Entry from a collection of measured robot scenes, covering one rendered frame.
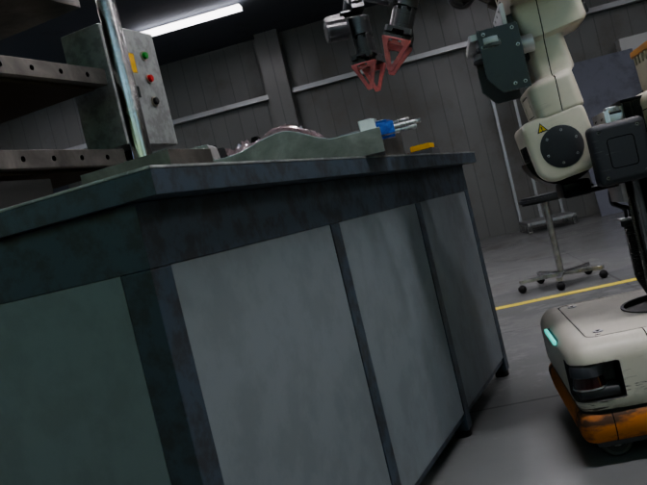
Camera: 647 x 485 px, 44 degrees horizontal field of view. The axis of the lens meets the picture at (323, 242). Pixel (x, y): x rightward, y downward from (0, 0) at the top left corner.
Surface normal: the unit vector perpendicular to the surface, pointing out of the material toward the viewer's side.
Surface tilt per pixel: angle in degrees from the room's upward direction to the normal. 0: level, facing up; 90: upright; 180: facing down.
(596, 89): 75
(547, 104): 90
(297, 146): 90
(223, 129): 90
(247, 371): 90
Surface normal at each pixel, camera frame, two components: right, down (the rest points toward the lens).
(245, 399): 0.90, -0.20
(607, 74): -0.21, -0.18
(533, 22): -0.15, 0.06
